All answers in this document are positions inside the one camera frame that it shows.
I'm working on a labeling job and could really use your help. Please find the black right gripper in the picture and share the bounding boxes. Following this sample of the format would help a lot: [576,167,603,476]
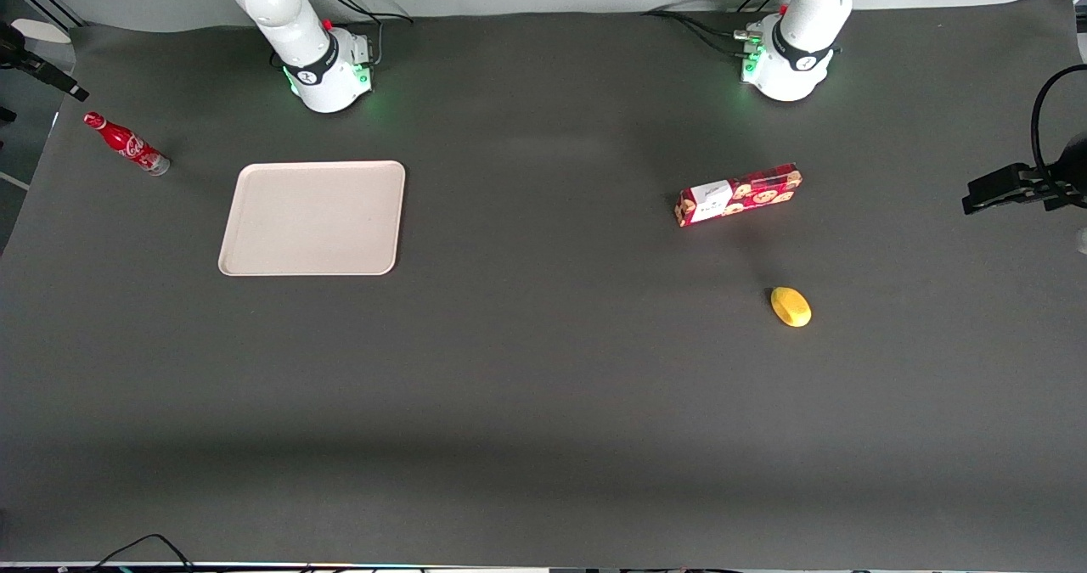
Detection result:
[0,21,91,104]

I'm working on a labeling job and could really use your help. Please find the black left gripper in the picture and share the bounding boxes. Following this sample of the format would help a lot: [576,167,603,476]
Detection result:
[961,132,1087,216]

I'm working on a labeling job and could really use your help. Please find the red coke bottle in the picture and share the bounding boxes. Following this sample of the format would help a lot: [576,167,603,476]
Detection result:
[83,111,172,177]

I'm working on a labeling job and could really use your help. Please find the beige plastic tray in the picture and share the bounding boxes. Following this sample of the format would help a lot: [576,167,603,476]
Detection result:
[217,160,407,278]

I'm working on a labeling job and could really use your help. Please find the yellow lemon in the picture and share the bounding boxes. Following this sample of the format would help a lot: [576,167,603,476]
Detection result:
[769,286,814,329]

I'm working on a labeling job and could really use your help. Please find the red cookie box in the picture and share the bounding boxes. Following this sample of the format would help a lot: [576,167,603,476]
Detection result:
[674,162,803,228]

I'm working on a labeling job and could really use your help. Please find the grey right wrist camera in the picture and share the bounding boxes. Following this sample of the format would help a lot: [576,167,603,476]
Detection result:
[12,19,74,45]

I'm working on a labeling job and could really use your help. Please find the black right arm base cables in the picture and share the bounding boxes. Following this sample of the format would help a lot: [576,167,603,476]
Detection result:
[293,0,414,69]

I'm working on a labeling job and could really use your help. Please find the black arm base cables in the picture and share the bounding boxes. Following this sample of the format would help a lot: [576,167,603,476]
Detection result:
[293,0,414,69]
[643,0,792,58]

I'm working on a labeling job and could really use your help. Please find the black left arm base cables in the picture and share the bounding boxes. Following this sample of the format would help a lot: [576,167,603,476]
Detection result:
[643,0,792,58]

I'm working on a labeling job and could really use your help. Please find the black cable at table edge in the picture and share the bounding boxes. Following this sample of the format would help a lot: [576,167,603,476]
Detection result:
[85,533,198,573]

